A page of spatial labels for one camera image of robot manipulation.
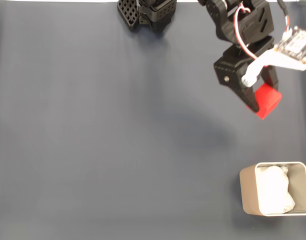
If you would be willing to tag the red cube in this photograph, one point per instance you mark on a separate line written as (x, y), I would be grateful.
(268, 100)

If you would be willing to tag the beige metal box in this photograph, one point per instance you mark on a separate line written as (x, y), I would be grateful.
(248, 190)

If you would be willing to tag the white crumpled cloth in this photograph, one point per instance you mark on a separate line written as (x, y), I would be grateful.
(273, 190)

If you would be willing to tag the dark blue-grey mat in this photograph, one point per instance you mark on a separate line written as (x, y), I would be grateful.
(93, 125)

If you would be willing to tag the white camera board mount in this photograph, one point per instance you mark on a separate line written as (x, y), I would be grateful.
(295, 47)

